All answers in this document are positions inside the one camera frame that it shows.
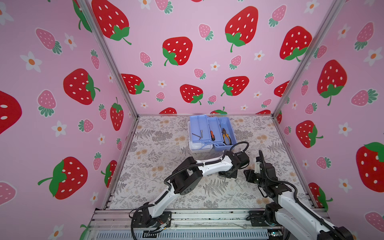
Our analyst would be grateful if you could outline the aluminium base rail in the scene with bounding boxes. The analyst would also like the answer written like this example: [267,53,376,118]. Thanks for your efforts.
[86,209,340,240]

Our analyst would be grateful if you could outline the aluminium corner frame post left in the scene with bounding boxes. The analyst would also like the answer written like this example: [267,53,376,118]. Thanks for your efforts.
[79,0,139,120]

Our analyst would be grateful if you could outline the aluminium corner frame post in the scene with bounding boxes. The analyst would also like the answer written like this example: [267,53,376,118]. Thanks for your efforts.
[79,0,139,120]
[272,0,346,120]

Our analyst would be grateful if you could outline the aluminium corner frame post right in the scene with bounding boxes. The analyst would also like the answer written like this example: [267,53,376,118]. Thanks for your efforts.
[272,0,346,120]

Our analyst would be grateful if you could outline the white lid blue tool box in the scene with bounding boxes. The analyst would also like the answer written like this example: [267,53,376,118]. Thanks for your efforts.
[188,115,238,153]

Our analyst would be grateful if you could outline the orange handled pliers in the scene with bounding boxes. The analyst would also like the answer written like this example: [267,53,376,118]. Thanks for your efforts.
[222,128,232,145]

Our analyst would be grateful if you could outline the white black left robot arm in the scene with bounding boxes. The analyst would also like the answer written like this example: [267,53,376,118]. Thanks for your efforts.
[131,141,250,240]

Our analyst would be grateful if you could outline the orange screwdriver long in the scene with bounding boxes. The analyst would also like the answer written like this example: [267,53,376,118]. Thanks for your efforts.
[210,131,216,141]

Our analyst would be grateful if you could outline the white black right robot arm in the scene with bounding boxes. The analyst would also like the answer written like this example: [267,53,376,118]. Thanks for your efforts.
[245,150,353,240]

